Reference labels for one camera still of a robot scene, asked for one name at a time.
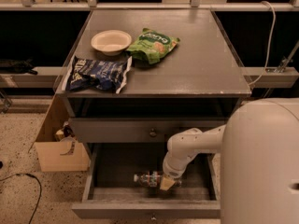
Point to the open grey lower drawer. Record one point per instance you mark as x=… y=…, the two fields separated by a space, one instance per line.
x=111 y=191

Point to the blue chip bag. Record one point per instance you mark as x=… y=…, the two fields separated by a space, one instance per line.
x=102 y=75

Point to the cardboard box with items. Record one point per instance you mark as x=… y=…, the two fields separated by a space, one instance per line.
x=57 y=152

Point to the clear plastic water bottle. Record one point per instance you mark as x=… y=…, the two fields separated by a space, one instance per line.
x=152 y=179

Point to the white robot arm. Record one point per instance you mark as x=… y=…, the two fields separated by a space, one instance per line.
x=259 y=147

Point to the green snack bag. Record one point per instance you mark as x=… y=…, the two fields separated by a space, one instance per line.
x=152 y=46

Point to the white paper bowl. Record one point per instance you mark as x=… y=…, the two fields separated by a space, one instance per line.
x=111 y=42

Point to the grey wooden drawer cabinet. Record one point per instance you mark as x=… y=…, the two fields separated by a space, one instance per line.
x=199 y=79

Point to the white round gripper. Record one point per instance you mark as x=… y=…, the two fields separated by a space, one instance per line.
x=171 y=173

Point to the closed grey upper drawer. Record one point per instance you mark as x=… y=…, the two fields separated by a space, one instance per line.
x=135 y=130

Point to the metal railing frame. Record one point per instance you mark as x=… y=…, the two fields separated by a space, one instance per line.
x=216 y=5

